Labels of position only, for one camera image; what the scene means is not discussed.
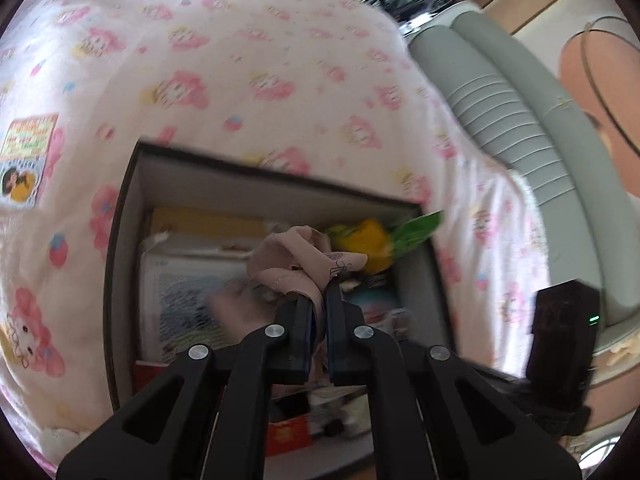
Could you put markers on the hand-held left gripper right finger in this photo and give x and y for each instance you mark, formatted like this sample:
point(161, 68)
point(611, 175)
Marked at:
point(395, 390)

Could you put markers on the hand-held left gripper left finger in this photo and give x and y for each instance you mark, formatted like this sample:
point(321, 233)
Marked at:
point(235, 395)

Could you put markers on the pink cloth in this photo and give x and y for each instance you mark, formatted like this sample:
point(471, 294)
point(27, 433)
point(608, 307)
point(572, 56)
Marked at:
point(285, 262)

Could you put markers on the yellow soft packet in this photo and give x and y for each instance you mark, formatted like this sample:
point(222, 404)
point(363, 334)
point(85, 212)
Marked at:
point(372, 245)

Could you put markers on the black storage box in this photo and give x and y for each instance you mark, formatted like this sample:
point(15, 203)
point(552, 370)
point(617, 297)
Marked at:
point(127, 220)

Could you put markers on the small colourful packet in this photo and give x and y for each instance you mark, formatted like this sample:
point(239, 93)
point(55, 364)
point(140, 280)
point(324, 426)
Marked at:
point(375, 307)

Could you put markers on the white blue printed packet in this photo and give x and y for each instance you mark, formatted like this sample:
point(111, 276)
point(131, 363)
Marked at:
point(175, 300)

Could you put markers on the green plastic packet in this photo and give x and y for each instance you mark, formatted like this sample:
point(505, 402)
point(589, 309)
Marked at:
point(415, 230)

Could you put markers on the yellow flat book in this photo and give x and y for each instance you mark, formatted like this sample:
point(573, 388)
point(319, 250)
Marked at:
point(200, 222)

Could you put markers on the grey padded headboard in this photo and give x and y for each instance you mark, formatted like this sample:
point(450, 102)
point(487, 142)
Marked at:
point(525, 110)

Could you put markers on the yellow printed card packet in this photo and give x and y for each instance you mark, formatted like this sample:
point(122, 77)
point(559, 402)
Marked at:
point(27, 160)

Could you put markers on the pink printed blanket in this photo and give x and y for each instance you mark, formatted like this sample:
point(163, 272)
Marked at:
point(250, 60)

